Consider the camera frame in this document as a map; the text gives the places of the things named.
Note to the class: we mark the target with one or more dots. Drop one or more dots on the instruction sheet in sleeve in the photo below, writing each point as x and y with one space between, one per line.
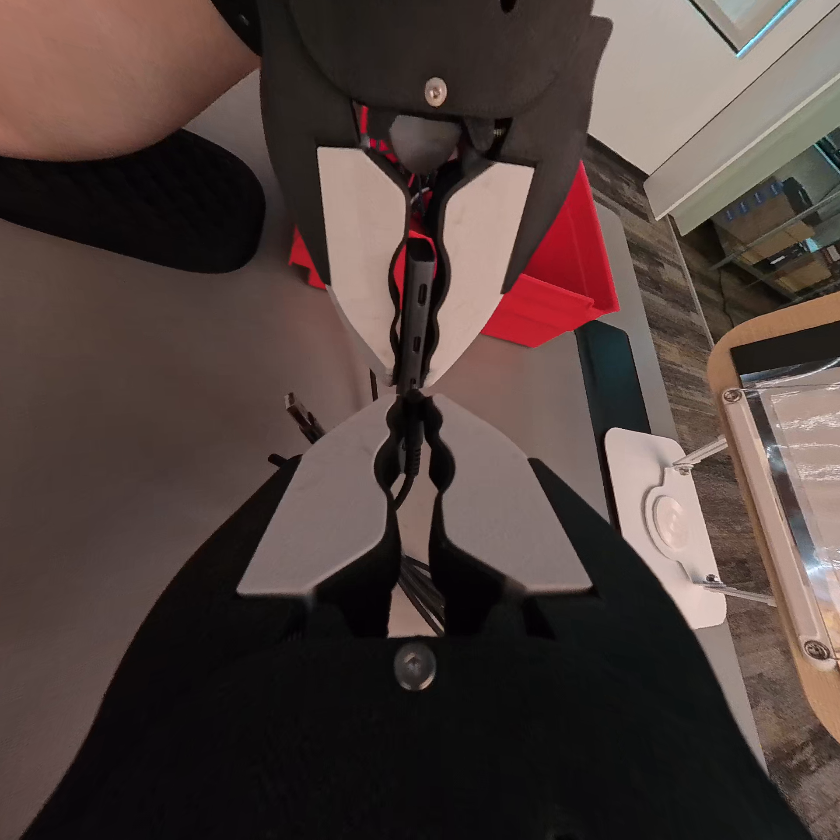
807 446

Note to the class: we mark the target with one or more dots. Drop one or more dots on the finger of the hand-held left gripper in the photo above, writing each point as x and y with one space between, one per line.
485 249
358 249

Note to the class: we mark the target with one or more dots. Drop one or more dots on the grey usb hub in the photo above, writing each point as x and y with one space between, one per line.
417 308

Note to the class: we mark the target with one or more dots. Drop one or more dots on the black foam pad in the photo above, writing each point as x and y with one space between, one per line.
131 210

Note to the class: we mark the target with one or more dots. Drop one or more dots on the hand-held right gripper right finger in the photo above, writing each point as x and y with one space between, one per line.
518 525

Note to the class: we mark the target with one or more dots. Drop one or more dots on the person's left forearm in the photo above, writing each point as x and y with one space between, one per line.
98 79

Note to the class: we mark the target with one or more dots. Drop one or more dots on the red plastic bin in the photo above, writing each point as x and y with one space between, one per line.
564 289

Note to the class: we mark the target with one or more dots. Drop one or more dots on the wood-backed screen white stand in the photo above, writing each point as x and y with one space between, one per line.
656 525

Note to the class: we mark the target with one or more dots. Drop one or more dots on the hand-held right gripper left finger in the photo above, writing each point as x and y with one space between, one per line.
321 518

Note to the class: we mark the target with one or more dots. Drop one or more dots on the frosted glass window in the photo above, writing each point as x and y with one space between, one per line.
754 19

